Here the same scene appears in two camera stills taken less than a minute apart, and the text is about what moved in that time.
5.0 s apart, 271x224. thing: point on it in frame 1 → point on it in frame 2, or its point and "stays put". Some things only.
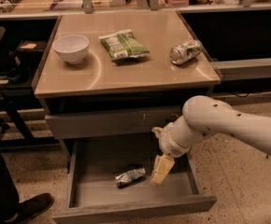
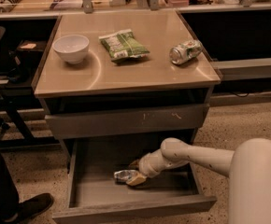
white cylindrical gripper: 167,143 → 147,166
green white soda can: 180,53 stays put
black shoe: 27,208 stays put
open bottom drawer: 112,178 stays put
